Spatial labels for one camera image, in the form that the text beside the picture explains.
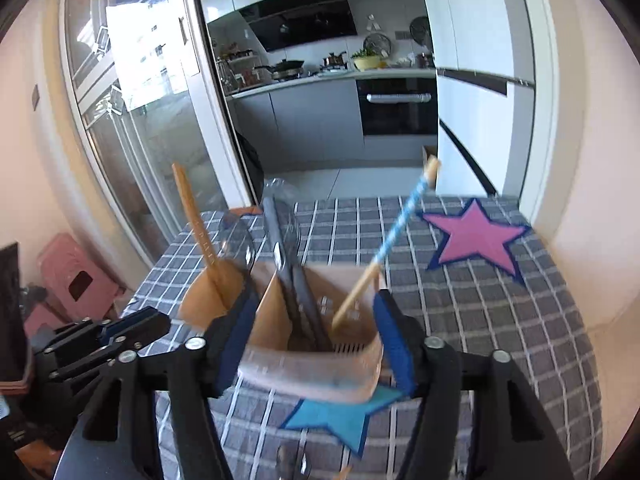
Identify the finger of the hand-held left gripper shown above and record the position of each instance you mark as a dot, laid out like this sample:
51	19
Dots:
80	364
137	324

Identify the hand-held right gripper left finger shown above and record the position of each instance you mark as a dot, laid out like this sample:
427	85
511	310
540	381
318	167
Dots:
232	350

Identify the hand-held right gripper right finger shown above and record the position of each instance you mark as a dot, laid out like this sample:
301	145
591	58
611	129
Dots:
395	345

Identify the beige plastic utensil holder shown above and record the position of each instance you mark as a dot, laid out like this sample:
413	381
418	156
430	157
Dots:
300	375

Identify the black slotted spoon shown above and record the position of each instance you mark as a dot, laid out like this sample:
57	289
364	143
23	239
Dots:
310	305

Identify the blue patterned bamboo chopstick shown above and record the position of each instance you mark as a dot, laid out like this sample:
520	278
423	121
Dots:
395	230

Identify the checked star print tablecloth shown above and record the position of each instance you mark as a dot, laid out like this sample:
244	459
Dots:
450	310

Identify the black flat object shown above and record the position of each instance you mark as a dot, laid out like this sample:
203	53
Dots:
12	310

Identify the pink plastic stool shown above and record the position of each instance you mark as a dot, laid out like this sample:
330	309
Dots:
65	260

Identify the sliding glass door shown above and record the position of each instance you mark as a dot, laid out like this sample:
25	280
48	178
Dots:
150	135

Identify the black built-in oven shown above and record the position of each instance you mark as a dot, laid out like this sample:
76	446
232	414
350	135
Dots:
395	115

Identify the grey kitchen base cabinets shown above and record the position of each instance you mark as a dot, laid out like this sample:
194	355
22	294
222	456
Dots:
310	120

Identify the yellow pot with greens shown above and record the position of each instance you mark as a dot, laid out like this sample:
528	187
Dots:
369	62

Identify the small black pot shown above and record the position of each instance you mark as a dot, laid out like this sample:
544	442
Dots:
426	60

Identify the black wok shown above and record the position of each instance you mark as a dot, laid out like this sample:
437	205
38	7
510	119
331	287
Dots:
287	67

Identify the steel cooking pot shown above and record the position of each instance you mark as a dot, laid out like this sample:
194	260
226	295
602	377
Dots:
335	60

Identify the patterned round plate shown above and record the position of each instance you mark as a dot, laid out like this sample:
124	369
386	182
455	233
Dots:
376	41

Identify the hanging dark pan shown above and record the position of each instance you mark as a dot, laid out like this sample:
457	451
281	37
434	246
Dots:
420	29

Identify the white refrigerator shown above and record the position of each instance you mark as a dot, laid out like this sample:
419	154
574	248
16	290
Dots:
475	35

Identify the black range hood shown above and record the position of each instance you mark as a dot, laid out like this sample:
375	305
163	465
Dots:
300	25

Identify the dark wall switch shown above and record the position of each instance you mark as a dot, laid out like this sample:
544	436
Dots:
35	97

